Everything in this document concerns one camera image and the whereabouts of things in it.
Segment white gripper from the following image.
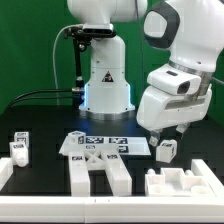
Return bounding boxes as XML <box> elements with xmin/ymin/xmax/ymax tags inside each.
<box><xmin>137</xmin><ymin>86</ymin><xmax>212</xmax><ymax>147</ymax></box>

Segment white chair seat block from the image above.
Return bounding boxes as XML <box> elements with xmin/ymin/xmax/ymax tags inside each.
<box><xmin>145</xmin><ymin>168</ymin><xmax>214</xmax><ymax>197</ymax></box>

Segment white long side rail back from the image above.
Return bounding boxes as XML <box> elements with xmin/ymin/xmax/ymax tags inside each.
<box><xmin>101</xmin><ymin>150</ymin><xmax>132</xmax><ymax>196</ymax></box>

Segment white long side rail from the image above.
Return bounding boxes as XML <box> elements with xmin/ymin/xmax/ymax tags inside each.
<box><xmin>68</xmin><ymin>152</ymin><xmax>90</xmax><ymax>197</ymax></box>
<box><xmin>101</xmin><ymin>150</ymin><xmax>132</xmax><ymax>196</ymax></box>

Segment white long side rail front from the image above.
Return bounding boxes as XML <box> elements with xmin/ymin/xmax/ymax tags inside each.
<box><xmin>68</xmin><ymin>152</ymin><xmax>90</xmax><ymax>197</ymax></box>

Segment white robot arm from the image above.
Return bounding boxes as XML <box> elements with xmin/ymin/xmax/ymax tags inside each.
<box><xmin>67</xmin><ymin>0</ymin><xmax>224</xmax><ymax>146</ymax></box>

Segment white flat back panel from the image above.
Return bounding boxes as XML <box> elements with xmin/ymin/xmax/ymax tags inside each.
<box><xmin>59</xmin><ymin>136</ymin><xmax>151</xmax><ymax>156</ymax></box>

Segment white left fence block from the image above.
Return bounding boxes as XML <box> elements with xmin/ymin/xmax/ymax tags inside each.
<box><xmin>0</xmin><ymin>158</ymin><xmax>13</xmax><ymax>191</ymax></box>

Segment white right fence rail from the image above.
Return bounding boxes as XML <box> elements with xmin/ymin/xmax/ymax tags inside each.
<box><xmin>191</xmin><ymin>159</ymin><xmax>224</xmax><ymax>198</ymax></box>

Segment white fence rail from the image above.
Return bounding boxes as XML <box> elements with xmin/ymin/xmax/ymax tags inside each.
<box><xmin>0</xmin><ymin>196</ymin><xmax>224</xmax><ymax>223</ymax></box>
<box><xmin>191</xmin><ymin>159</ymin><xmax>224</xmax><ymax>198</ymax></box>

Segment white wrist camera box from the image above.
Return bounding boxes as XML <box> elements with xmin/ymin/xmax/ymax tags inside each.
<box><xmin>147</xmin><ymin>64</ymin><xmax>201</xmax><ymax>95</ymax></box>

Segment black camera on stand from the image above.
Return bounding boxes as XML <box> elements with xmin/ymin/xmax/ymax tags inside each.
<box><xmin>64</xmin><ymin>24</ymin><xmax>116</xmax><ymax>88</ymax></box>

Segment grey camera cable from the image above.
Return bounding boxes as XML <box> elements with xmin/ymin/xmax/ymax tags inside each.
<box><xmin>52</xmin><ymin>24</ymin><xmax>81</xmax><ymax>106</ymax></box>

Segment black base cables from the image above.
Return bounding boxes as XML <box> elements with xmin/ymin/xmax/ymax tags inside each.
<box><xmin>6</xmin><ymin>87</ymin><xmax>84</xmax><ymax>111</ymax></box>

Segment white front fence rail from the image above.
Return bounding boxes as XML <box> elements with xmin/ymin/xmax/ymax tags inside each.
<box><xmin>0</xmin><ymin>196</ymin><xmax>224</xmax><ymax>223</ymax></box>

